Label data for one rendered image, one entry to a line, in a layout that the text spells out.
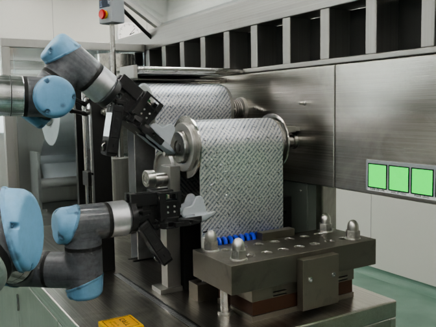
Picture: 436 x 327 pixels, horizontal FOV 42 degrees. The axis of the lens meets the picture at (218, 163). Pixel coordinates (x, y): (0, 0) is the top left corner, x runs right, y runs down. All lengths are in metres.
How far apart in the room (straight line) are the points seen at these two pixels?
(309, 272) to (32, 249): 0.62
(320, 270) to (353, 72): 0.45
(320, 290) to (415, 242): 3.13
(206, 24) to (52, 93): 0.95
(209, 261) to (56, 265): 0.31
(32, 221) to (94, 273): 0.38
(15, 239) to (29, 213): 0.06
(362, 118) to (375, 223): 3.30
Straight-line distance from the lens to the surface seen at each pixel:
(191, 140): 1.28
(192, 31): 2.00
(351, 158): 1.35
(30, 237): 0.82
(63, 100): 1.06
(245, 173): 1.35
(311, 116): 1.45
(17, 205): 0.79
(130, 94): 1.27
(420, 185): 1.22
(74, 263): 1.18
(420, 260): 4.36
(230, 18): 1.78
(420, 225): 4.30
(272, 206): 1.41
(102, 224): 1.17
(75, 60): 1.21
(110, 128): 1.25
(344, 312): 1.28
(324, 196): 1.69
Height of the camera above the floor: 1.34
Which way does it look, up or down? 6 degrees down
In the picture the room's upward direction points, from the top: 1 degrees counter-clockwise
